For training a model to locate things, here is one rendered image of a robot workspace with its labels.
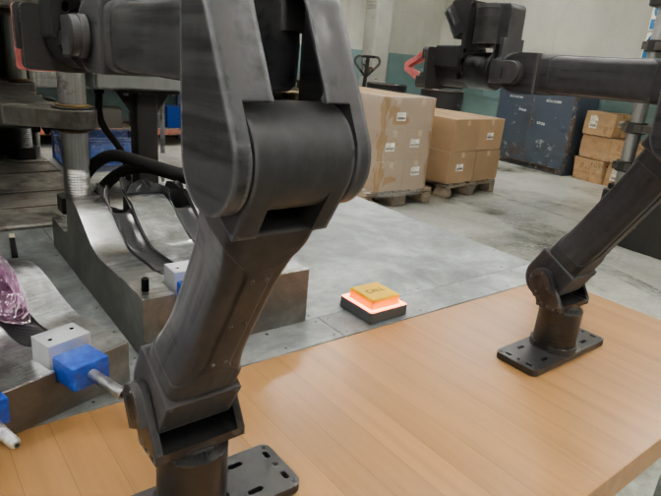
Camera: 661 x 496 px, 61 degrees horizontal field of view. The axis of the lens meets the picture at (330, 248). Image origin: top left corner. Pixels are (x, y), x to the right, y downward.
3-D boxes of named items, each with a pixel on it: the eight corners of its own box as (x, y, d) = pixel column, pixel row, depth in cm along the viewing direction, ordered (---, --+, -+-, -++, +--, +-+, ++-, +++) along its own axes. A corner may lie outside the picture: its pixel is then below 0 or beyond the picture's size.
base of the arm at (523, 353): (503, 308, 82) (546, 328, 77) (575, 283, 94) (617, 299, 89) (493, 355, 85) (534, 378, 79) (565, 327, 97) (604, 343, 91)
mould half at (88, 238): (305, 321, 90) (312, 240, 85) (144, 361, 74) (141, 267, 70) (179, 231, 127) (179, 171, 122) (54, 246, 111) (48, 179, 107)
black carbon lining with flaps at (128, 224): (255, 274, 89) (258, 216, 85) (154, 291, 79) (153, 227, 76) (169, 215, 114) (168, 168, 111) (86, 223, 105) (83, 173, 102)
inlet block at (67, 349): (144, 405, 61) (143, 361, 59) (102, 427, 57) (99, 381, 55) (75, 361, 68) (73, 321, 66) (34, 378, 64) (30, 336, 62)
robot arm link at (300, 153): (129, 386, 51) (217, 75, 30) (197, 366, 55) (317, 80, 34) (151, 448, 48) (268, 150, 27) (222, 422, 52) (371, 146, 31)
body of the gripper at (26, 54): (15, 2, 58) (30, -2, 52) (116, 13, 64) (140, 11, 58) (21, 68, 60) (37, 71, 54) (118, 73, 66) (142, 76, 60)
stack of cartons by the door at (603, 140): (649, 192, 659) (670, 119, 632) (634, 193, 642) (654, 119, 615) (585, 176, 726) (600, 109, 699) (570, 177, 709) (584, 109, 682)
